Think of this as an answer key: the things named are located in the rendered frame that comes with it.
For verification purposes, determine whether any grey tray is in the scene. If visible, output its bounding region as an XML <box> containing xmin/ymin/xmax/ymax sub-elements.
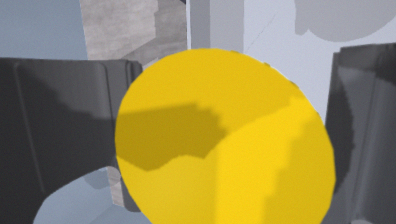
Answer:
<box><xmin>186</xmin><ymin>0</ymin><xmax>396</xmax><ymax>125</ymax></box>

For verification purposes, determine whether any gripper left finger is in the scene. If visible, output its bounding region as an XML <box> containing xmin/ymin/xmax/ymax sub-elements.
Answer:
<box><xmin>0</xmin><ymin>57</ymin><xmax>143</xmax><ymax>224</ymax></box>

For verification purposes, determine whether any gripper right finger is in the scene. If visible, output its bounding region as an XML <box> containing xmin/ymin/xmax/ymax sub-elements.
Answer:
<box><xmin>321</xmin><ymin>42</ymin><xmax>396</xmax><ymax>224</ymax></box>

